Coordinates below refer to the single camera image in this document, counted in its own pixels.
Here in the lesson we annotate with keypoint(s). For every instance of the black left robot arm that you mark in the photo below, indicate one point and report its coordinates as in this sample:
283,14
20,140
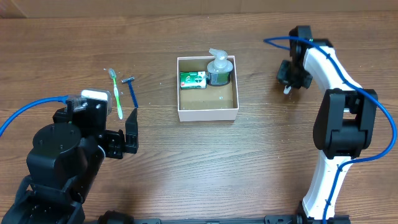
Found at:
65,160

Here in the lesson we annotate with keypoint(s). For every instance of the green soap bar packet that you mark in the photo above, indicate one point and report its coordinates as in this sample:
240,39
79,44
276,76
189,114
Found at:
193,80

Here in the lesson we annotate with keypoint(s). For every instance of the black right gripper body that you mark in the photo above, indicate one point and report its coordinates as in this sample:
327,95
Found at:
293,73

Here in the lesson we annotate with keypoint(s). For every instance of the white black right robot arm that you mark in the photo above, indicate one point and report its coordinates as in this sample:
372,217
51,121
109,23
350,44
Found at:
342,129

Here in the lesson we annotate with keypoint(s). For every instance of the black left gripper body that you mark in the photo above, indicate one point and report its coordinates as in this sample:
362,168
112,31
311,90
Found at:
112,144

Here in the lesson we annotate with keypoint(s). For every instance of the pink open box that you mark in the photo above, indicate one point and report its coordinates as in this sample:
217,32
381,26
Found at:
214,103

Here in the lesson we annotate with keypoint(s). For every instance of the green toothbrush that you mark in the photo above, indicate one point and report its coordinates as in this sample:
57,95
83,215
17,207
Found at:
112,75

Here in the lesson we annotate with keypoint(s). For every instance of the clear soap pump bottle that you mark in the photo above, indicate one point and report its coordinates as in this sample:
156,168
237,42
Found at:
219,69

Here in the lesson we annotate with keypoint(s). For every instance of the blue disposable razor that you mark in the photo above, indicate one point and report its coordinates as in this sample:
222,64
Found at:
129,82

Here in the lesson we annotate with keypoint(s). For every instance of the teal toothpaste tube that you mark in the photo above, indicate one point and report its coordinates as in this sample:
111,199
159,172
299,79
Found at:
287,90

